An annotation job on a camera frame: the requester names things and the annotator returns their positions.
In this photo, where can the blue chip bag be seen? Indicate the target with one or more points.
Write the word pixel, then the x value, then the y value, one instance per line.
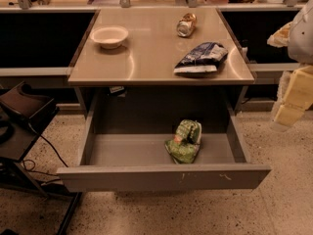
pixel 207 57

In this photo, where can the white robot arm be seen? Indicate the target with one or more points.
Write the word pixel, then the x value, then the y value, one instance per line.
pixel 297 36

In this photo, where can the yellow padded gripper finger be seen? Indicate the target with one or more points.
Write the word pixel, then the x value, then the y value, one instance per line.
pixel 294 97

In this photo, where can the steel counter cabinet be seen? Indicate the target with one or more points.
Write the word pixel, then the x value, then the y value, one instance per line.
pixel 153 48

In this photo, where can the gold soda can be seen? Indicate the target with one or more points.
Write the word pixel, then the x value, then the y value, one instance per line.
pixel 186 25

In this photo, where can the grey open drawer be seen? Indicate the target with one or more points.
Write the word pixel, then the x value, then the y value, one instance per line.
pixel 123 148

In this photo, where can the white bowl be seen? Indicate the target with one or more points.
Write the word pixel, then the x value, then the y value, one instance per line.
pixel 109 37

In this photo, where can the green jalapeno chip bag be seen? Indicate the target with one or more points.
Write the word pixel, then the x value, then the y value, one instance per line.
pixel 184 147

